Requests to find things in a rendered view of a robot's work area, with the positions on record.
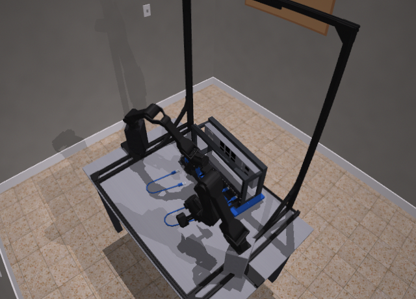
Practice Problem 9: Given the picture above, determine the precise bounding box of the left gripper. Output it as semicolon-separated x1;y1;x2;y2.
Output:
176;213;200;228

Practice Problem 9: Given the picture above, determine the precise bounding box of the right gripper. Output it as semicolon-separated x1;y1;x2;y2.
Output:
191;162;214;175

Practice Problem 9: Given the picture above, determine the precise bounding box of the black patch panel jack row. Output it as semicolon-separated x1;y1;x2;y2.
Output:
198;149;240;196

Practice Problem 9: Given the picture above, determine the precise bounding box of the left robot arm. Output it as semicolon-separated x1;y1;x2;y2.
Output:
183;170;251;255

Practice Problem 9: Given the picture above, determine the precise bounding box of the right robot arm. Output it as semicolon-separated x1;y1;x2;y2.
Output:
123;103;209;176

